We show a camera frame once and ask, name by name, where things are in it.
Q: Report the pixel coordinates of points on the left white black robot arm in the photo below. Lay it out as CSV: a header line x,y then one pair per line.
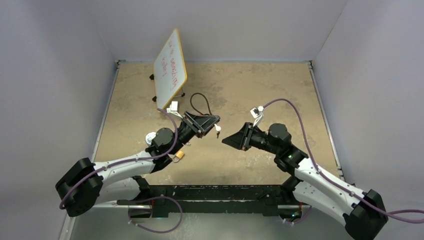
x,y
84,184

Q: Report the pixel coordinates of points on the brass padlock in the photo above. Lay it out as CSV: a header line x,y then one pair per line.
x,y
178,156

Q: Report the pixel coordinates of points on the yellow framed whiteboard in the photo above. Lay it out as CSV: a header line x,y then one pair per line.
x,y
169,71

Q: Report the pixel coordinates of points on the black cable padlock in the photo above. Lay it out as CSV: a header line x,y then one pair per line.
x,y
201,104

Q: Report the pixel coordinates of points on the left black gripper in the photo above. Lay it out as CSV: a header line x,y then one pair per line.
x,y
200,125

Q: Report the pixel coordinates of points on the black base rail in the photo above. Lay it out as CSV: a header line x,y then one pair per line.
x,y
267,200

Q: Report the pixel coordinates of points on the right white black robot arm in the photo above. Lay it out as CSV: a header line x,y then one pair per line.
x,y
352,207

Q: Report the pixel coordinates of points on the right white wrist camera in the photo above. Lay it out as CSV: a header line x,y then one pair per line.
x,y
257,114

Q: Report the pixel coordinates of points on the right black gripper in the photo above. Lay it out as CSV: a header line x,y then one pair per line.
x,y
242,139

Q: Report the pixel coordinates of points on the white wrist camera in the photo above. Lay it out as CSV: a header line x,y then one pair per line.
x,y
257,114
174,109

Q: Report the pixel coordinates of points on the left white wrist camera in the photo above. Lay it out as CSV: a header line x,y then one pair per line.
x,y
174,109

